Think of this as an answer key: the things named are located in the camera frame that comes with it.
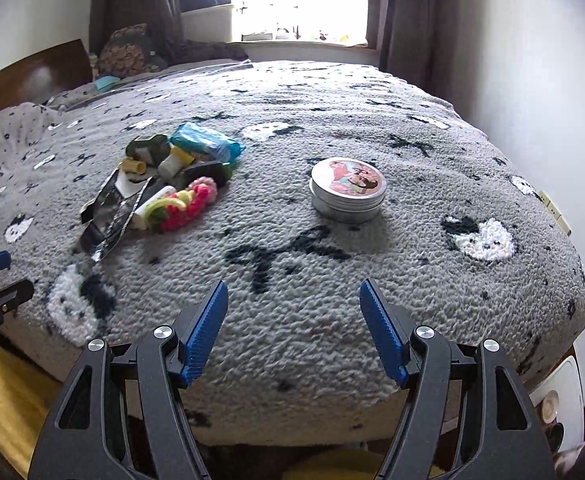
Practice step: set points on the white tube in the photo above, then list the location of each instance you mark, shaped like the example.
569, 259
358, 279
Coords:
146, 212

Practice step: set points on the dark green oval item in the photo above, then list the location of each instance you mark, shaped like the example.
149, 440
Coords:
207, 172

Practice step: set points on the grey printed fleece blanket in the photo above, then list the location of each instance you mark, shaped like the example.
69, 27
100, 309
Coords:
292, 210

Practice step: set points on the yellow cylinder tube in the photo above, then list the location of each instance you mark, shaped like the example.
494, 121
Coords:
135, 166

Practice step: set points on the blue snack wrapper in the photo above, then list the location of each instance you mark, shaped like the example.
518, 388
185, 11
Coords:
205, 140

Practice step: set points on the white storage box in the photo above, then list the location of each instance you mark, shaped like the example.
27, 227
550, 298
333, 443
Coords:
207, 22

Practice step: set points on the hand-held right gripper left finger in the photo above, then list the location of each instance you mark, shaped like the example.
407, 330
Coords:
205, 330

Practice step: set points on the pink yellow fluffy toy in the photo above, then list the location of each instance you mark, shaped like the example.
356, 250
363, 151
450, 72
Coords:
200, 195

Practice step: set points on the teal cloth item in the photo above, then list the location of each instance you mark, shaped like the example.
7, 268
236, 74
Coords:
106, 83

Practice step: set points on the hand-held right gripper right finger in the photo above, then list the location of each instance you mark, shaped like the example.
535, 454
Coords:
382, 330

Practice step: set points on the small white bottle yellow cap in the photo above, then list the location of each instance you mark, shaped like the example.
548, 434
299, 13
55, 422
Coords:
172, 165

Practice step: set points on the grey star print quilt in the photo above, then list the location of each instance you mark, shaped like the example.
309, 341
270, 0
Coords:
12, 150

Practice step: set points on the white appliance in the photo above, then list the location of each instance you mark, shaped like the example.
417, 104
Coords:
562, 385

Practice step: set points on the patterned brown pillow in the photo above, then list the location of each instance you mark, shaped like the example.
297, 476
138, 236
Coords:
122, 50

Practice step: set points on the round metal tin pink lid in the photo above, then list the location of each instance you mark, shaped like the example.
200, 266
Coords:
347, 200

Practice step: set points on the black foil wrapper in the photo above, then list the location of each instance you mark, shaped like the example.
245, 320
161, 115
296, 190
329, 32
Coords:
105, 220

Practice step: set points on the wooden headboard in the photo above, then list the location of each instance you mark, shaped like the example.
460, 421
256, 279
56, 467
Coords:
27, 80

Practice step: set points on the dark green packet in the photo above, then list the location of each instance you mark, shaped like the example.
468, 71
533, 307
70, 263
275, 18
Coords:
147, 147

